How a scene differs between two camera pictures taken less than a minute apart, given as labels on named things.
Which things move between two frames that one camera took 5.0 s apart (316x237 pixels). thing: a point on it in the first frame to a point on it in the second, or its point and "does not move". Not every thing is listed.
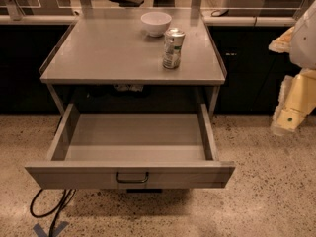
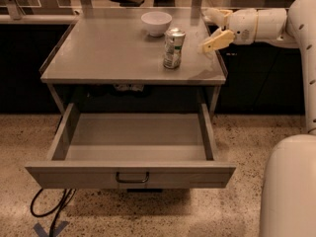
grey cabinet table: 112,47 does not move
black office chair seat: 124,0 does not move
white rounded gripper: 304,43 to 244,26
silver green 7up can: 173,39 does not move
